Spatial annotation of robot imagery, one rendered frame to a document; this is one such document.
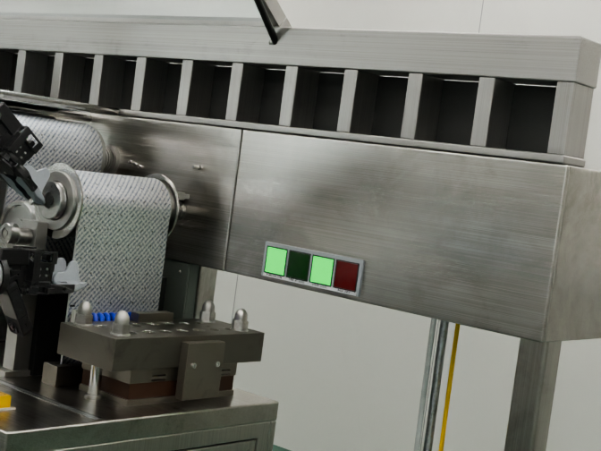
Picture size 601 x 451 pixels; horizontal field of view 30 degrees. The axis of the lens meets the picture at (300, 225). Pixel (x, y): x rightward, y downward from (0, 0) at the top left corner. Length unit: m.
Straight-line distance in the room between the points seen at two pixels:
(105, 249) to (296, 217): 0.38
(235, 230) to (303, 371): 2.96
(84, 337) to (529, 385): 0.82
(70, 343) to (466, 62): 0.89
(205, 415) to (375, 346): 2.88
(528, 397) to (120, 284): 0.83
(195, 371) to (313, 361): 3.06
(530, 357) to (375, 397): 2.93
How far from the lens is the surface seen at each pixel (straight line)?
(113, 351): 2.05
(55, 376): 2.21
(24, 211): 2.33
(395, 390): 4.94
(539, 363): 2.11
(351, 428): 5.10
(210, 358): 2.19
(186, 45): 2.50
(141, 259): 2.31
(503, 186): 1.96
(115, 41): 2.68
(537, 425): 2.13
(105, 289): 2.26
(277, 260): 2.24
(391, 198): 2.09
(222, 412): 2.19
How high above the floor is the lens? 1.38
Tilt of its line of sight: 3 degrees down
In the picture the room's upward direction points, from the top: 8 degrees clockwise
